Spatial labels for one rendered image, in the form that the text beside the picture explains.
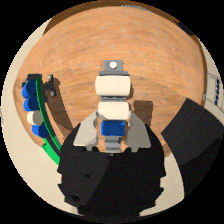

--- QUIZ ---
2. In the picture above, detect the blue plastic bar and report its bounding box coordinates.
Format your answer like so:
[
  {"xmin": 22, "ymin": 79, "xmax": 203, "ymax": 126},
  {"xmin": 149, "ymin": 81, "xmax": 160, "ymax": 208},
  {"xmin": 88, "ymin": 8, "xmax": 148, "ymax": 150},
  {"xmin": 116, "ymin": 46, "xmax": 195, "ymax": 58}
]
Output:
[
  {"xmin": 101, "ymin": 121, "xmax": 125, "ymax": 136},
  {"xmin": 23, "ymin": 95, "xmax": 39, "ymax": 111},
  {"xmin": 22, "ymin": 79, "xmax": 37, "ymax": 99},
  {"xmin": 32, "ymin": 124, "xmax": 49, "ymax": 138}
]

